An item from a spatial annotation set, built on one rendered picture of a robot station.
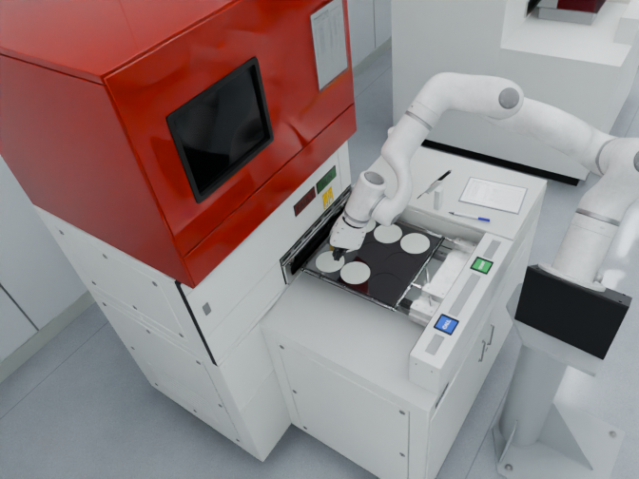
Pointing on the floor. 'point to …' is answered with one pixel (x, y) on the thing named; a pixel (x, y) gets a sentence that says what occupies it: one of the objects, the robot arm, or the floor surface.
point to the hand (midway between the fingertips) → (338, 253)
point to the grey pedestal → (550, 414)
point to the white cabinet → (319, 371)
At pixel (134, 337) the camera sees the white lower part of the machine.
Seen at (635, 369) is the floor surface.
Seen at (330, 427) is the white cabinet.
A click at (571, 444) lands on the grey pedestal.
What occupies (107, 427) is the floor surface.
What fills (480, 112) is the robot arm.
